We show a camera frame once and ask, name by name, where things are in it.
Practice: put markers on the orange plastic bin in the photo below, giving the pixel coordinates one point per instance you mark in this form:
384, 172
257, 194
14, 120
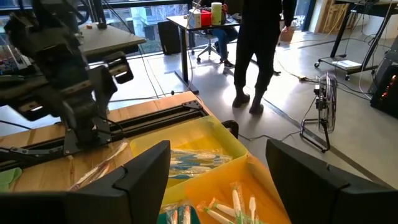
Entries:
264, 186

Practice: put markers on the white desk black legs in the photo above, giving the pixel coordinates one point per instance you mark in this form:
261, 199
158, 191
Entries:
186, 62

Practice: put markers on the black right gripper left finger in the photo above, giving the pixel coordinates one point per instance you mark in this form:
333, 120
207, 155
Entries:
93, 208

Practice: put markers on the white box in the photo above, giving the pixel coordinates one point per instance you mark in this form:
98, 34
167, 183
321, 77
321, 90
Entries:
194, 18

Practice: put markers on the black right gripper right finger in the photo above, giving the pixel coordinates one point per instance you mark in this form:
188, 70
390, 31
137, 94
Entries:
326, 202

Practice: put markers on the black waste bin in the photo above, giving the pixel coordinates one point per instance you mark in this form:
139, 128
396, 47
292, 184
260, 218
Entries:
169, 37

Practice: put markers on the wooden boards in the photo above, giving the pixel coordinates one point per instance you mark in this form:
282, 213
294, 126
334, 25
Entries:
332, 15

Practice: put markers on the small teal plastic bin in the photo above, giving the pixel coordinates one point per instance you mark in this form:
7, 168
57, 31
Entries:
196, 217

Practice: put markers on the yellow green container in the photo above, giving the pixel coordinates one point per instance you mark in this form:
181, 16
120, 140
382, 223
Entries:
216, 14

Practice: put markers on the grey laptop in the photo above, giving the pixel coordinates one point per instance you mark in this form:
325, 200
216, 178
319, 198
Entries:
12, 59

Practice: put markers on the wheeled desk frame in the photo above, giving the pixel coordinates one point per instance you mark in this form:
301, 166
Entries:
340, 34

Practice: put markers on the black floor fan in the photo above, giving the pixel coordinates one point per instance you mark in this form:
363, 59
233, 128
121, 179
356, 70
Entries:
326, 102

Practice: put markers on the person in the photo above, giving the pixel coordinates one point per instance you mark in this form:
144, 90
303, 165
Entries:
261, 46
225, 40

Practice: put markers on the cardboard box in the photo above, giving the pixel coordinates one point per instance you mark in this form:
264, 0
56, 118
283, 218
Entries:
287, 34

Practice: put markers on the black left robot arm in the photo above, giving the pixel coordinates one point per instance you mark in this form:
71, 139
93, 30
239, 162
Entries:
84, 130

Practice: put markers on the black computer tower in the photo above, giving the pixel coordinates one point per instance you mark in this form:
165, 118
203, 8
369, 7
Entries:
387, 90

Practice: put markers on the green cloth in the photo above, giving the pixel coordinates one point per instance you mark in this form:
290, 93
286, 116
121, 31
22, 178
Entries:
9, 179

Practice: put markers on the office chair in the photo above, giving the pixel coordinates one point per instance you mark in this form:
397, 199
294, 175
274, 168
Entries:
206, 49

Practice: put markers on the yellow plastic bin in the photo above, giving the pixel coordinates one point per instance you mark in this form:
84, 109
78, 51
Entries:
192, 133

